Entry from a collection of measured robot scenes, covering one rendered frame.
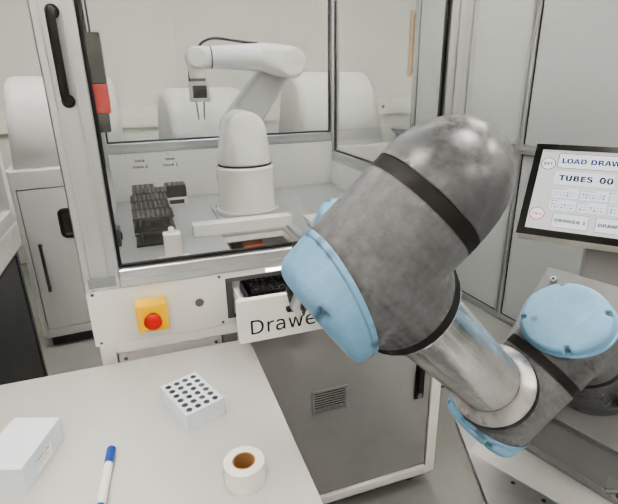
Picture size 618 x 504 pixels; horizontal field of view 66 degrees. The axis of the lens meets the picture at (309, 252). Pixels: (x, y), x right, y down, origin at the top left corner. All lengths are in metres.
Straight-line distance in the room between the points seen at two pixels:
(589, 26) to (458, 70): 1.34
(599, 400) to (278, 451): 0.54
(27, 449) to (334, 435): 0.93
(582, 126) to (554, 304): 1.92
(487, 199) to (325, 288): 0.14
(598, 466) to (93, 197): 1.08
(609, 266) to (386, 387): 0.76
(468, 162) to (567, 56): 2.33
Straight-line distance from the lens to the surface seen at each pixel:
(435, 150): 0.38
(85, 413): 1.13
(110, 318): 1.24
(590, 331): 0.73
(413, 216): 0.37
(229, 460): 0.88
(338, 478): 1.75
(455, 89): 1.37
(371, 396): 1.59
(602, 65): 2.58
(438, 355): 0.50
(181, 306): 1.23
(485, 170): 0.39
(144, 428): 1.05
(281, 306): 1.12
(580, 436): 0.94
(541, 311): 0.75
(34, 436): 1.03
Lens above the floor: 1.40
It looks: 20 degrees down
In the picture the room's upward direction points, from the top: 1 degrees counter-clockwise
